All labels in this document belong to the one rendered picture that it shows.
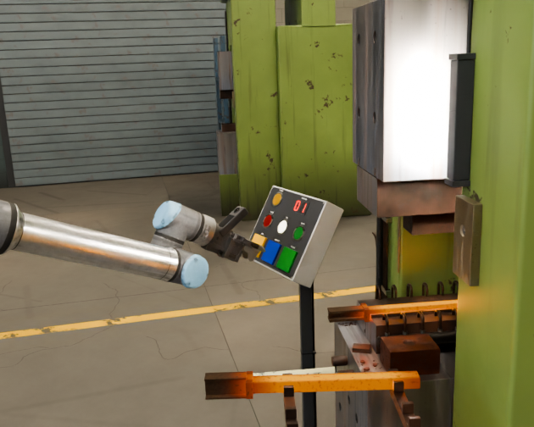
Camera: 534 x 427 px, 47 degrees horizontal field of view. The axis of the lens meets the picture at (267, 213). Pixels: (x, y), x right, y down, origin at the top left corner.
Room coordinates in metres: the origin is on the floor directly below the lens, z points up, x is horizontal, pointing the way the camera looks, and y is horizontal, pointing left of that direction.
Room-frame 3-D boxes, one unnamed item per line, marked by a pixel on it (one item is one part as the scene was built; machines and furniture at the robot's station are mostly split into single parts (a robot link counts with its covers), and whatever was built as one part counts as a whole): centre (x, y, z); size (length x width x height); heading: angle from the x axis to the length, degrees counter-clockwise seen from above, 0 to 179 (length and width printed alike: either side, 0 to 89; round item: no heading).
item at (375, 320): (1.51, -0.46, 0.96); 0.42 x 0.20 x 0.09; 95
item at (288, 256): (1.90, -0.06, 1.01); 0.07 x 0.05 x 0.07; 30
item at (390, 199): (1.51, -0.46, 1.32); 0.42 x 0.20 x 0.10; 95
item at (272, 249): (1.99, -0.01, 1.01); 0.07 x 0.05 x 0.07; 30
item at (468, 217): (1.19, -0.41, 1.27); 0.09 x 0.02 x 0.17; 5
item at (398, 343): (1.32, -0.33, 0.95); 0.12 x 0.09 x 0.07; 95
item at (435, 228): (1.49, -0.50, 1.24); 0.30 x 0.07 x 0.06; 95
